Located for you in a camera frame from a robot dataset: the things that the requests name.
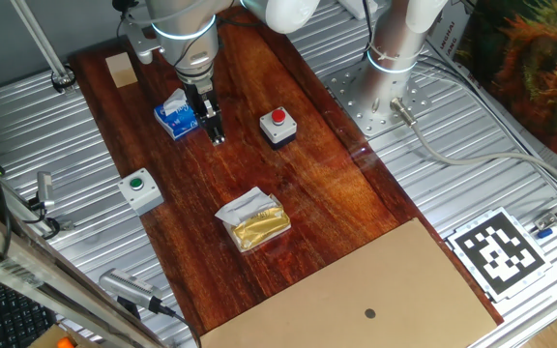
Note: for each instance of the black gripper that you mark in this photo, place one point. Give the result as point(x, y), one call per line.
point(198, 104)

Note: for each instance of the pale wooden block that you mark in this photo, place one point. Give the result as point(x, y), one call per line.
point(121, 70)

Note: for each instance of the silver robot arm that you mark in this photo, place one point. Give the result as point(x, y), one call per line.
point(389, 48)

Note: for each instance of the blue tissue pack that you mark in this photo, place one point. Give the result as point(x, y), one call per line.
point(177, 123)

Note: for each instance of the red push button box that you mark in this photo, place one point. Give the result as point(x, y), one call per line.
point(278, 126)

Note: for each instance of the green push button box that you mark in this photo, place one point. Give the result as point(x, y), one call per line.
point(139, 191)

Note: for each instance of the gold foil snack packet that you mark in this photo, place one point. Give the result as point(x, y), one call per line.
point(259, 224)

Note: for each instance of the red-brown wooden board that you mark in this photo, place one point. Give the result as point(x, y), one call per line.
point(307, 193)

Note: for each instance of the thin metal stand pole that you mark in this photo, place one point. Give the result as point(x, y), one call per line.
point(41, 43)

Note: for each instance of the aluminium profile strut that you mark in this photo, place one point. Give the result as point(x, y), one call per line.
point(66, 285)

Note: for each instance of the brown cardboard sheet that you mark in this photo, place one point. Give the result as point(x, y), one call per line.
point(356, 290)

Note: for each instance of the brown wooden object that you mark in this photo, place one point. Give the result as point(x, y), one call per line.
point(46, 340)

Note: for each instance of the black keyboard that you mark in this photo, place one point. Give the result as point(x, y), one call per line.
point(12, 316)

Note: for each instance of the black white marker board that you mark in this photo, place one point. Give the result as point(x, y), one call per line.
point(498, 253)

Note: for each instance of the colourful patterned cloth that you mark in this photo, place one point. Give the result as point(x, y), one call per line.
point(530, 67)

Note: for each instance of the small blue clip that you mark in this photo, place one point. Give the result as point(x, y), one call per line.
point(544, 233)

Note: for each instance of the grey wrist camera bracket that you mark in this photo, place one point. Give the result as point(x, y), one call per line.
point(140, 41)

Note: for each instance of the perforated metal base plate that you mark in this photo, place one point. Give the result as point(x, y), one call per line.
point(351, 96)

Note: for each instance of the small silver camera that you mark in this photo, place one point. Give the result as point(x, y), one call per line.
point(45, 186)

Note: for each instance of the small metal mount bracket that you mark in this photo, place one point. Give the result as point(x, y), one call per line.
point(66, 225)

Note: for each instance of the ribbed silver camera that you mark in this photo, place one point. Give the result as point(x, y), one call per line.
point(128, 286)

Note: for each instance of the small steel corner bracket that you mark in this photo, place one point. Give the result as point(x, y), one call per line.
point(545, 221)

